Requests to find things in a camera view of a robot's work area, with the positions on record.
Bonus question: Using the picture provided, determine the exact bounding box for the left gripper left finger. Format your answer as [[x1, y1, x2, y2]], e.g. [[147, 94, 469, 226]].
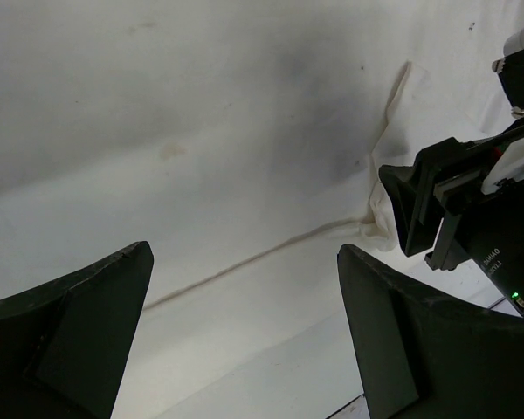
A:
[[0, 241, 153, 418]]

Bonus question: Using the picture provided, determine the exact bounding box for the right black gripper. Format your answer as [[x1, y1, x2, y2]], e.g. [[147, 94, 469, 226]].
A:
[[378, 41, 524, 317]]

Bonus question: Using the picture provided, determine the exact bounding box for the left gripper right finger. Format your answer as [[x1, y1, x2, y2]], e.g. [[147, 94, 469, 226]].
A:
[[337, 244, 524, 418]]

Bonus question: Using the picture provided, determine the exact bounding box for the white t shirt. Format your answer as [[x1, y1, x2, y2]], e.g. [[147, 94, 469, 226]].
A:
[[0, 1, 524, 418]]

